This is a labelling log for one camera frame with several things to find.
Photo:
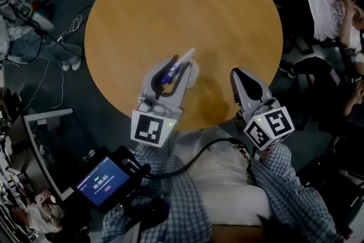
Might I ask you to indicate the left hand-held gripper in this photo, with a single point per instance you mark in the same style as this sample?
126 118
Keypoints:
148 128

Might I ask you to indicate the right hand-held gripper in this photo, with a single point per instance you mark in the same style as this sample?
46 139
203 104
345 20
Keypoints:
270 125

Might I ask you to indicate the grey metal desk frame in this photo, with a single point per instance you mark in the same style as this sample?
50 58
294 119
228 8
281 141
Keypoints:
37 145

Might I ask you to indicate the person's torso white shirt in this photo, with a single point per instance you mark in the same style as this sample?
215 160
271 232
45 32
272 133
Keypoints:
227 179

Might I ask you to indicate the black office chair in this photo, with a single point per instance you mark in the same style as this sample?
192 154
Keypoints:
315 76

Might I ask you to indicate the person's right forearm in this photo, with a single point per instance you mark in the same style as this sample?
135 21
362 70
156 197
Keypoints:
290 196

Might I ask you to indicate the person's left forearm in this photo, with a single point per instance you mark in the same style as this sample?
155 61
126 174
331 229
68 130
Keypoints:
182 202

